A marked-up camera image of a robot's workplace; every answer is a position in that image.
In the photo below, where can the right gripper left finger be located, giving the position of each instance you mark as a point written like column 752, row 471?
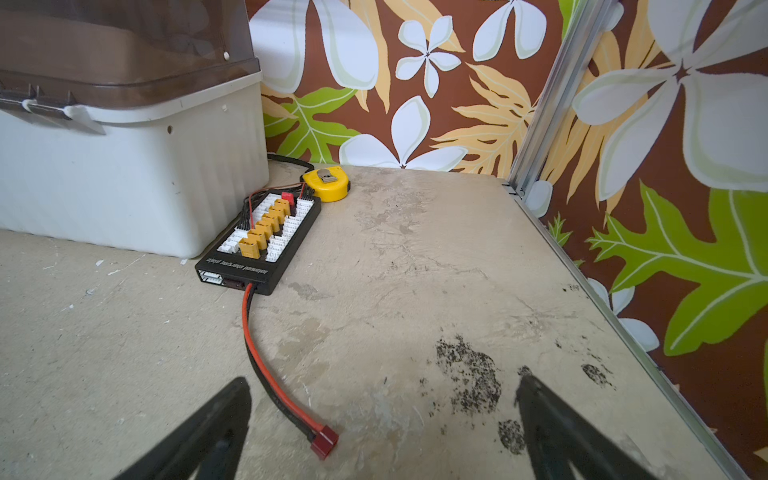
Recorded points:
column 207, row 445

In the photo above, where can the brown lid storage box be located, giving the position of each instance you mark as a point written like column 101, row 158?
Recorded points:
column 131, row 124

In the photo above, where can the black battery holder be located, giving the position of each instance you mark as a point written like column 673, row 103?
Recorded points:
column 256, row 251

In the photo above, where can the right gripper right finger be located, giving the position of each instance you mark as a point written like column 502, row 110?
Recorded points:
column 561, row 444

